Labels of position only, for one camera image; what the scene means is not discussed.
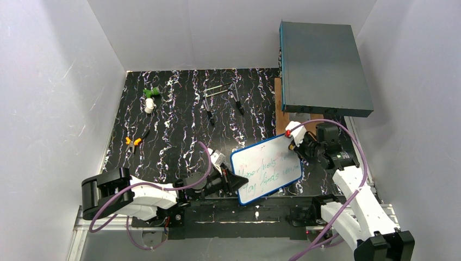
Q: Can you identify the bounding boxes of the blue framed whiteboard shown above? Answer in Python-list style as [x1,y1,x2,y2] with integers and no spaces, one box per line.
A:
[230,134,303,206]

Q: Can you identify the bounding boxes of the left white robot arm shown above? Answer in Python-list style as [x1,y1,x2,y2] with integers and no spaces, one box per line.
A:
[81,164,248,221]

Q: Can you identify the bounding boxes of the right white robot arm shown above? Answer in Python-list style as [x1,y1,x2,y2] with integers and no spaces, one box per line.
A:
[285,119,415,260]

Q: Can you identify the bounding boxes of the wooden board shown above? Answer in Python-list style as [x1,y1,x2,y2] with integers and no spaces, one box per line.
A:
[274,78,324,135]

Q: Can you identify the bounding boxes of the dark grey metal box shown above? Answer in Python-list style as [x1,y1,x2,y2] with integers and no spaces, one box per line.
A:
[279,21,374,117]

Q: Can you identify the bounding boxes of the green white toy figure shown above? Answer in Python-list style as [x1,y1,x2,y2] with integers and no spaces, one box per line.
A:
[143,87,160,114]

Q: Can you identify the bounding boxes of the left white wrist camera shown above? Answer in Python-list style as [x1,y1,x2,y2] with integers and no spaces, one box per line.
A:
[208,148,226,168]

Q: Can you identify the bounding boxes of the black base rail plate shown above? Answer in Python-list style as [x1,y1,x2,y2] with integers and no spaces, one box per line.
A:
[131,196,325,240]

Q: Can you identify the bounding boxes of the silver metal bracket plate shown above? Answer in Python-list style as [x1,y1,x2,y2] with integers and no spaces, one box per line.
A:
[290,113,311,122]

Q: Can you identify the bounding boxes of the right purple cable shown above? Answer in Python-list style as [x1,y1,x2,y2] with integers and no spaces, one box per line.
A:
[288,119,369,261]

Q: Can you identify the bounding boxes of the orange handled pliers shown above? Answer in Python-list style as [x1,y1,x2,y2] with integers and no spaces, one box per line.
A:
[125,130,150,154]

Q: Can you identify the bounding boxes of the wire whiteboard stand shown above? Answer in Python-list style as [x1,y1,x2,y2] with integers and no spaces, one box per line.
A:
[202,82,245,127]

